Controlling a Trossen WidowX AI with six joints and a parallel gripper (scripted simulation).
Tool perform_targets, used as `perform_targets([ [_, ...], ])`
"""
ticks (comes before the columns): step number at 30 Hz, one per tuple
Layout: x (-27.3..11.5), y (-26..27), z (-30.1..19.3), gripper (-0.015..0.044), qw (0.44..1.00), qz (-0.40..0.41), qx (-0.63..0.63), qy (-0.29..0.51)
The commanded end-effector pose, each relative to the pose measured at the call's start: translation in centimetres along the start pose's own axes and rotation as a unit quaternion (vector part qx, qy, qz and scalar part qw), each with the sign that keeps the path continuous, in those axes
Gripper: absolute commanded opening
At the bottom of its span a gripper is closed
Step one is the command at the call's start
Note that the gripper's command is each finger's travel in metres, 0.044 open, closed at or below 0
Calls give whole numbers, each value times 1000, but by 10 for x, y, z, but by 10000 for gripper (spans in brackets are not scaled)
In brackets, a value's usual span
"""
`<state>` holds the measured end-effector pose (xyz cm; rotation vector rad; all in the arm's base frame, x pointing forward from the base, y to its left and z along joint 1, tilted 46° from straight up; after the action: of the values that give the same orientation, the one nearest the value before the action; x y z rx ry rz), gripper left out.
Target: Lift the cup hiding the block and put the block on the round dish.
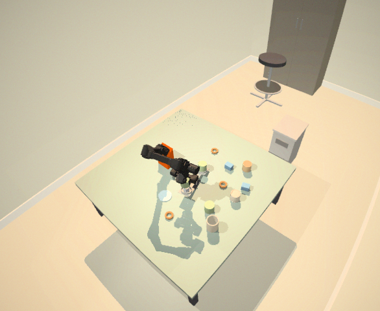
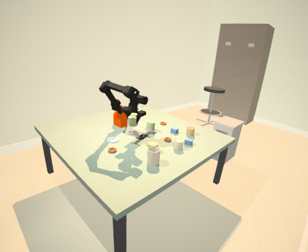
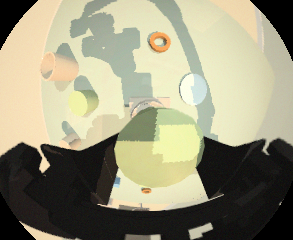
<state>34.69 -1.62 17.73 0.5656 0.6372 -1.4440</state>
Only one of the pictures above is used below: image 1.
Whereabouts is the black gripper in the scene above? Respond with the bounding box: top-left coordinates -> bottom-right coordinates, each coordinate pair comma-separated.
170,168 -> 199,185

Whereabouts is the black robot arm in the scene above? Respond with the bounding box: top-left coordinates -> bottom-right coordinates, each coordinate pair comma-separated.
141,144 -> 200,184

